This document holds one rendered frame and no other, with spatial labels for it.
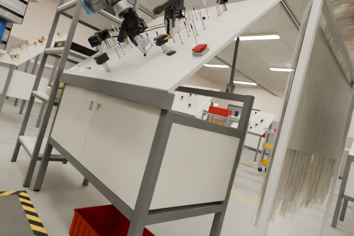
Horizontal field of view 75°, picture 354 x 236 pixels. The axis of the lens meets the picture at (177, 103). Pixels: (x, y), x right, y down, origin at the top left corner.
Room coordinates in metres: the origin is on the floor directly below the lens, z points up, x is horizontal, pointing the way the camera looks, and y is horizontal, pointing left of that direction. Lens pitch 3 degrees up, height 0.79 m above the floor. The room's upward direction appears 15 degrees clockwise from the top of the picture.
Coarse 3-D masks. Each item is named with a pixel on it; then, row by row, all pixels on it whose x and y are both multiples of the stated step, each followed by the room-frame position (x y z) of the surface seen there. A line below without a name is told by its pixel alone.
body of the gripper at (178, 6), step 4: (176, 0) 1.13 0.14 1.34; (180, 0) 1.13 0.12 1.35; (172, 4) 1.12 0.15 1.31; (176, 4) 1.14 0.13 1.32; (180, 4) 1.14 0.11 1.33; (168, 8) 1.13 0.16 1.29; (172, 8) 1.11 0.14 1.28; (176, 8) 1.12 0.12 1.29; (180, 8) 1.13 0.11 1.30; (184, 8) 1.14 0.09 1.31; (164, 12) 1.17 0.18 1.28; (168, 12) 1.14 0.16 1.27; (176, 12) 1.14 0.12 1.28; (180, 12) 1.15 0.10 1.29; (184, 12) 1.15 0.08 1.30; (168, 16) 1.14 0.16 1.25; (176, 16) 1.15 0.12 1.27; (180, 16) 1.16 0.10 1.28; (184, 16) 1.16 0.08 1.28
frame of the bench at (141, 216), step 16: (160, 128) 0.87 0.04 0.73; (208, 128) 1.04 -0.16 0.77; (224, 128) 1.13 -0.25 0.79; (48, 144) 1.69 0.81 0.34; (160, 144) 0.87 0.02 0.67; (240, 144) 1.26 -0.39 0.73; (48, 160) 1.71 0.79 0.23; (160, 160) 0.88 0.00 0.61; (144, 176) 0.88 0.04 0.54; (112, 192) 1.01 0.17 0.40; (144, 192) 0.87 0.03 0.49; (128, 208) 0.92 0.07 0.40; (144, 208) 0.87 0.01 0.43; (176, 208) 1.03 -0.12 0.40; (192, 208) 1.08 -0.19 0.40; (208, 208) 1.16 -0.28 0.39; (224, 208) 1.26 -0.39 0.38; (144, 224) 0.89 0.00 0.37
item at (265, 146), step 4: (264, 128) 5.72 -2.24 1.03; (268, 132) 5.54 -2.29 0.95; (272, 132) 5.48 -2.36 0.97; (276, 132) 5.50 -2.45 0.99; (264, 140) 5.57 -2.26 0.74; (272, 140) 5.91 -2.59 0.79; (264, 144) 5.56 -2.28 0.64; (268, 144) 5.54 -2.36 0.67; (264, 148) 5.54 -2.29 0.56; (268, 148) 5.48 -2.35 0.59; (260, 156) 5.57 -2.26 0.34; (268, 156) 5.91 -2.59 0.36; (260, 160) 5.56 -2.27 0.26; (264, 160) 5.57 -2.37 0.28; (268, 160) 5.62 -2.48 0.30; (260, 164) 5.54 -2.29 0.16; (264, 164) 5.48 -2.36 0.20; (260, 168) 5.55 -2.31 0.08
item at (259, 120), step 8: (256, 112) 8.09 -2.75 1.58; (256, 120) 7.91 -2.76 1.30; (264, 120) 7.77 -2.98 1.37; (272, 120) 7.66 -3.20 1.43; (248, 128) 7.76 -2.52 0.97; (256, 128) 7.63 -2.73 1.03; (248, 136) 7.59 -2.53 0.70; (256, 136) 7.41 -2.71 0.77; (248, 144) 7.54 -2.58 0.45; (256, 144) 7.36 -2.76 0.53; (256, 152) 7.30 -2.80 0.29; (264, 152) 7.67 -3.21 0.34
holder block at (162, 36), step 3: (156, 36) 1.17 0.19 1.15; (159, 36) 1.15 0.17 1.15; (162, 36) 1.15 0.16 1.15; (165, 36) 1.15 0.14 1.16; (153, 39) 1.17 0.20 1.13; (156, 39) 1.14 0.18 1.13; (159, 39) 1.14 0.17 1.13; (162, 39) 1.15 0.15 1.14; (165, 39) 1.16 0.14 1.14; (156, 42) 1.16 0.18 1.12; (159, 42) 1.15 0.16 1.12; (162, 42) 1.16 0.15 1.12; (165, 42) 1.16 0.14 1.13; (156, 45) 1.18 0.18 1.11; (159, 45) 1.15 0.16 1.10
